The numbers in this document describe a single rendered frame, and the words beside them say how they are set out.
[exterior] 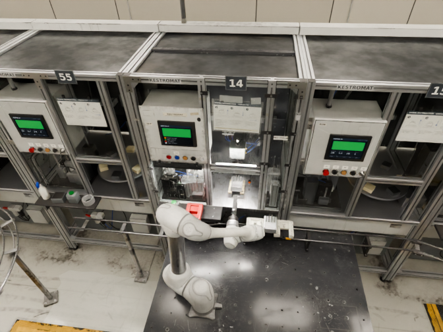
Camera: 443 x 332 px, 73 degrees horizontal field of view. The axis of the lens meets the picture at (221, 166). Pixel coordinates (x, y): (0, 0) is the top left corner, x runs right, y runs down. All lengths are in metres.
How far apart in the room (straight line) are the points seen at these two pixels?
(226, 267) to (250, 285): 0.23
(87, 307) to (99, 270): 0.37
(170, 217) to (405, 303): 2.46
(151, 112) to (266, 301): 1.52
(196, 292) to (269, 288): 0.59
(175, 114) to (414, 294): 2.74
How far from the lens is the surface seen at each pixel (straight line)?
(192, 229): 1.61
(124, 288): 3.30
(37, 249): 3.95
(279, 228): 2.44
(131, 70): 2.03
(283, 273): 2.47
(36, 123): 2.48
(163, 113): 2.01
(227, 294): 2.36
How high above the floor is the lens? 2.81
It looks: 41 degrees down
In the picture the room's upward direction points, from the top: 2 degrees counter-clockwise
